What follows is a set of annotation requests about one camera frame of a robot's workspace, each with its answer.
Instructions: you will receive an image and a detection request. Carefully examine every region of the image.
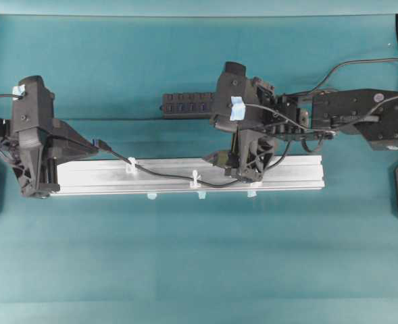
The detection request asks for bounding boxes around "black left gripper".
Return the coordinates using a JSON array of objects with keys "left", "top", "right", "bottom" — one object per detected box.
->
[{"left": 2, "top": 117, "right": 100, "bottom": 198}]

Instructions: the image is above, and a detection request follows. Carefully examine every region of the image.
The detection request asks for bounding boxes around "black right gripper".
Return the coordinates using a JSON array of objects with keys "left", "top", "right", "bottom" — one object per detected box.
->
[{"left": 203, "top": 77, "right": 309, "bottom": 182}]

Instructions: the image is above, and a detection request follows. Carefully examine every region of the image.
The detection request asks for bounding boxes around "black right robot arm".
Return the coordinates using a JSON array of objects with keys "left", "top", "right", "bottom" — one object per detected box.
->
[{"left": 204, "top": 74, "right": 398, "bottom": 183}]

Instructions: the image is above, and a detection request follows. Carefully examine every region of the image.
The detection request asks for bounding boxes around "black USB hub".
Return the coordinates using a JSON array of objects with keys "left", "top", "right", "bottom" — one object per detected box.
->
[{"left": 160, "top": 92, "right": 215, "bottom": 119}]

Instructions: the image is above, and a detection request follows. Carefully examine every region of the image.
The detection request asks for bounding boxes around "aluminium extrusion rail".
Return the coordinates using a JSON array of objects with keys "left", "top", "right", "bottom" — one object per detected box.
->
[{"left": 57, "top": 155, "right": 325, "bottom": 199}]

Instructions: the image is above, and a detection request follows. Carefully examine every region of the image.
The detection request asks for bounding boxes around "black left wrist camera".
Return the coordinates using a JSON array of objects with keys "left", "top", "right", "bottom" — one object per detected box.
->
[{"left": 10, "top": 76, "right": 54, "bottom": 150}]

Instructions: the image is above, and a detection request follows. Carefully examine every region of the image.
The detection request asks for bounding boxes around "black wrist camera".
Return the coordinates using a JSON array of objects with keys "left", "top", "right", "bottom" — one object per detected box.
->
[
  {"left": 209, "top": 61, "right": 247, "bottom": 133},
  {"left": 10, "top": 76, "right": 54, "bottom": 150}
]

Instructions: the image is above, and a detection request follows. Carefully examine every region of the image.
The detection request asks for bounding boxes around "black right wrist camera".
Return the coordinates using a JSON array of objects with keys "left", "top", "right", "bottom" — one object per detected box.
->
[{"left": 209, "top": 61, "right": 247, "bottom": 133}]

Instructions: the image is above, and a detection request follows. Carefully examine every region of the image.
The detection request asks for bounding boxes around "black right camera cable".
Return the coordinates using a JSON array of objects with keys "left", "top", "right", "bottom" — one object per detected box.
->
[{"left": 242, "top": 59, "right": 398, "bottom": 155}]

